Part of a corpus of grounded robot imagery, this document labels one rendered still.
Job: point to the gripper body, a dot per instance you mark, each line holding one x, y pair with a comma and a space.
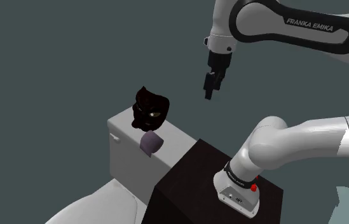
220, 60

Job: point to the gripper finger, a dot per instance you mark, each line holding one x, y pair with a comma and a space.
219, 81
208, 85

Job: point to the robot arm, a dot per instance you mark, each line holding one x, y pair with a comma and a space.
285, 139

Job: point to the black mask figure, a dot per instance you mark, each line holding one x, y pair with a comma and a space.
149, 108

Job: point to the dark robot stand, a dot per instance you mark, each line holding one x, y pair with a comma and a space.
189, 186

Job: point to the white toilet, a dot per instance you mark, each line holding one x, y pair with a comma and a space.
130, 161

